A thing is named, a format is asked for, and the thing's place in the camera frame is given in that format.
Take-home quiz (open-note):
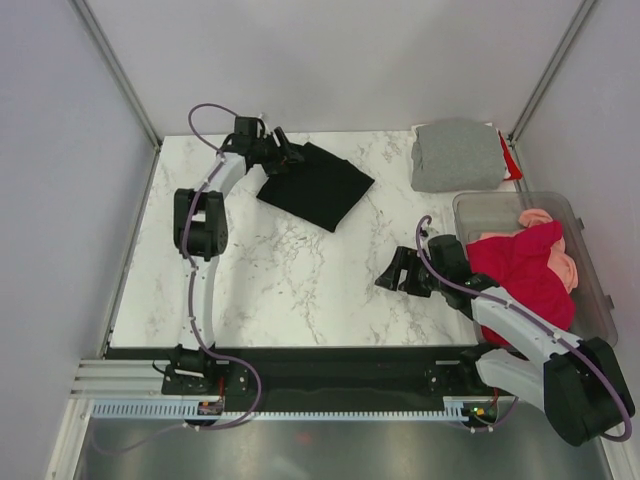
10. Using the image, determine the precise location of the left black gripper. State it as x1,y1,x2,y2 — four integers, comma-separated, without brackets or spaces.
251,128,304,178

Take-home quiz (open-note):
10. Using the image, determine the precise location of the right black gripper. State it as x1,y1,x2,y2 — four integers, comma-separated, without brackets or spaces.
374,245,447,298

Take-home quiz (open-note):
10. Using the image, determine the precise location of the black t-shirt blue logo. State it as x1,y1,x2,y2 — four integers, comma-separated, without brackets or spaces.
257,142,374,232

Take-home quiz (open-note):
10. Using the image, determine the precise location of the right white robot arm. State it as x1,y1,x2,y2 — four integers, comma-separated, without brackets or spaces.
375,235,636,446

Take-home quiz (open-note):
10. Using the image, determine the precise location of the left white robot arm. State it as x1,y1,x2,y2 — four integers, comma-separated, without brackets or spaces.
173,118,303,353

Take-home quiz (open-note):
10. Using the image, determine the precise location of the clear plastic bin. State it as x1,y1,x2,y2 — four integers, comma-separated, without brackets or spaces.
453,191,618,346

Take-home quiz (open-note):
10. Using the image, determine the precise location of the magenta t-shirt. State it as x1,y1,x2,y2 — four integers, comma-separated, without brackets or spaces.
466,221,576,331

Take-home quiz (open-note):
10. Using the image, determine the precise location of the folded grey t-shirt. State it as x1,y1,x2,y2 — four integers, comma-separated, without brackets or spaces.
410,118,506,193

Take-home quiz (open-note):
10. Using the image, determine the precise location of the salmon pink t-shirt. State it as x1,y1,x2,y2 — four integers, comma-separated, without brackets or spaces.
519,209,579,293

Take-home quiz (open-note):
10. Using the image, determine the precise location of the folded red t-shirt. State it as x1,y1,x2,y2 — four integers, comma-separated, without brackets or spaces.
497,129,523,181

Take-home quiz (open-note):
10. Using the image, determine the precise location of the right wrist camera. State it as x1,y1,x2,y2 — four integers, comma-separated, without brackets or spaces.
427,234,466,264

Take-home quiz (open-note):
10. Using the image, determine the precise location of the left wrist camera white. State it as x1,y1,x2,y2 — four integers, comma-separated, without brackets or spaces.
234,116,267,138

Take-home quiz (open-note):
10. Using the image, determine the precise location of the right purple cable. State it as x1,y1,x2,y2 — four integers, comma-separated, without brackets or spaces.
415,215,637,441

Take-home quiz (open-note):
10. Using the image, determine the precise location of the left aluminium frame post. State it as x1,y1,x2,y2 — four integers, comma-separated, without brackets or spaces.
68,0,162,152

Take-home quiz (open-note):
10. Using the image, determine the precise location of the aluminium frame post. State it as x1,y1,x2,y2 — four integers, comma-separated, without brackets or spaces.
68,0,162,152
507,0,599,145

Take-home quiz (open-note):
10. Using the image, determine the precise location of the right aluminium frame post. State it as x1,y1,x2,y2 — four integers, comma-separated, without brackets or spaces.
507,0,599,145

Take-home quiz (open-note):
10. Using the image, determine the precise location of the slotted white cable duct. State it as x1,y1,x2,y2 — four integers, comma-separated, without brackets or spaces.
91,397,499,422

